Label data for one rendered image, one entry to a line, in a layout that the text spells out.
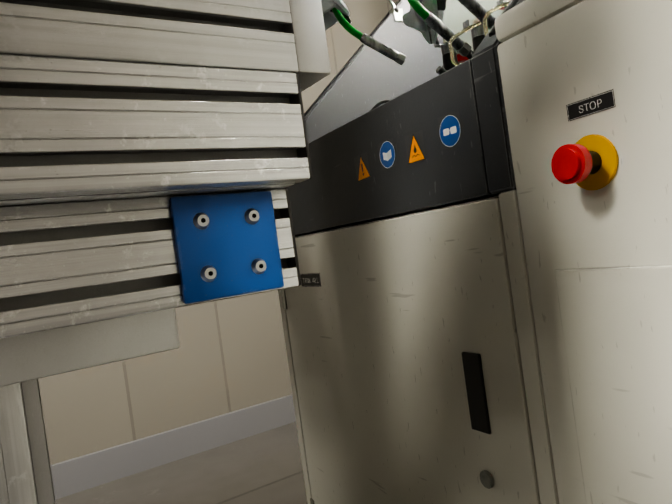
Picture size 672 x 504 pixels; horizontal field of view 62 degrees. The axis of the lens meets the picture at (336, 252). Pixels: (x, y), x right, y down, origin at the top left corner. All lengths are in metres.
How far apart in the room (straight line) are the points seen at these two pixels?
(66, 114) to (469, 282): 0.49
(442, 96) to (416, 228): 0.18
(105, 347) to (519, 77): 0.49
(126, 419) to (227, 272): 1.97
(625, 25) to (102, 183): 0.45
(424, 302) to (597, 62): 0.38
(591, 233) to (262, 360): 2.11
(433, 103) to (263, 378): 2.00
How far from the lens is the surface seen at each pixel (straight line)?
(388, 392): 0.92
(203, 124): 0.44
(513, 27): 0.66
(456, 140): 0.71
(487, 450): 0.77
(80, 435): 2.40
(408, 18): 1.12
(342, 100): 1.34
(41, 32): 0.44
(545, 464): 0.71
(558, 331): 0.64
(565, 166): 0.56
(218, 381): 2.51
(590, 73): 0.59
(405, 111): 0.79
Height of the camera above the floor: 0.75
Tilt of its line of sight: level
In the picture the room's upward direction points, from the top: 8 degrees counter-clockwise
